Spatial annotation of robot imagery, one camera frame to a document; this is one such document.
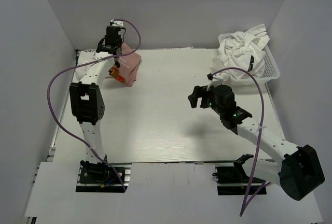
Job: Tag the crumpled white shirts pile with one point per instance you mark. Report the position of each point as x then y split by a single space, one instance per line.
242 50

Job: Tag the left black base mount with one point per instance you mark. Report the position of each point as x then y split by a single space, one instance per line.
100 178

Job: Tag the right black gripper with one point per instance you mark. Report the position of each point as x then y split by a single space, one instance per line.
205 97

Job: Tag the folded white printed t shirt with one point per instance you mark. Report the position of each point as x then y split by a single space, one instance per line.
84 57

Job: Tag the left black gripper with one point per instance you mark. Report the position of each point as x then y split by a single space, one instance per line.
102 48

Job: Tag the pink t shirt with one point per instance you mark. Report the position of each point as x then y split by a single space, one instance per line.
127 72

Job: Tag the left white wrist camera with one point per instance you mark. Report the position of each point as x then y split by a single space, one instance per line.
118 23

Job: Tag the white plastic basket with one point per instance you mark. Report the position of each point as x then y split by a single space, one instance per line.
271 71

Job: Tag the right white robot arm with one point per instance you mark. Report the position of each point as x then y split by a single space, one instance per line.
297 170

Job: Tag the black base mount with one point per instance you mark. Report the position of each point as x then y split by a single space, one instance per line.
100 178
230 181

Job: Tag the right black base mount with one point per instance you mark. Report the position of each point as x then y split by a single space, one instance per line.
230 181

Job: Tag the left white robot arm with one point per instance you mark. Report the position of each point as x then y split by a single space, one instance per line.
87 104

